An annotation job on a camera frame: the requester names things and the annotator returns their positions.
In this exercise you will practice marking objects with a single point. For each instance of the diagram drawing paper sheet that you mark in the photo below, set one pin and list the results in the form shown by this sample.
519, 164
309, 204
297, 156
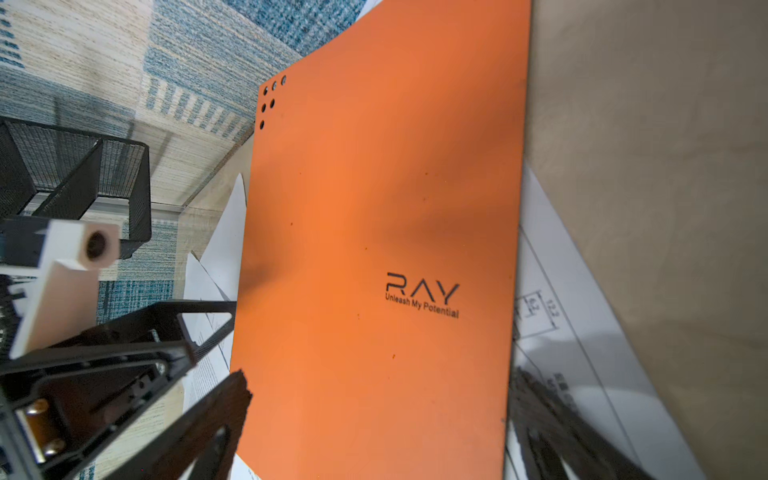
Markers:
567, 336

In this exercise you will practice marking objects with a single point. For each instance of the orange black file folder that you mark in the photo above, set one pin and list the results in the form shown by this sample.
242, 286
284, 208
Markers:
375, 311

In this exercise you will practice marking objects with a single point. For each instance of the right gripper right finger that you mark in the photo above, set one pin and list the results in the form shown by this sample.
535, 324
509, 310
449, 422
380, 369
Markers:
553, 438

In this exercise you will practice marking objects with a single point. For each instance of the centre text paper sheet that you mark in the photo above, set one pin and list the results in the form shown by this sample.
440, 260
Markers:
212, 273

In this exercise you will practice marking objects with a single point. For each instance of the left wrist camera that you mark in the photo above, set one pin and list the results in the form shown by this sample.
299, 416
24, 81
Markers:
65, 259

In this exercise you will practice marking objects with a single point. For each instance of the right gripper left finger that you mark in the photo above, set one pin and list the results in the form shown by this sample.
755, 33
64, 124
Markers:
203, 441

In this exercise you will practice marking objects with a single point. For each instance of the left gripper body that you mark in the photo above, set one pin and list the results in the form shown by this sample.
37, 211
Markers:
62, 406

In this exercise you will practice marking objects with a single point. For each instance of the black wire mesh shelf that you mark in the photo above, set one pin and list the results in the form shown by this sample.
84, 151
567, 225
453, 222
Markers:
73, 168

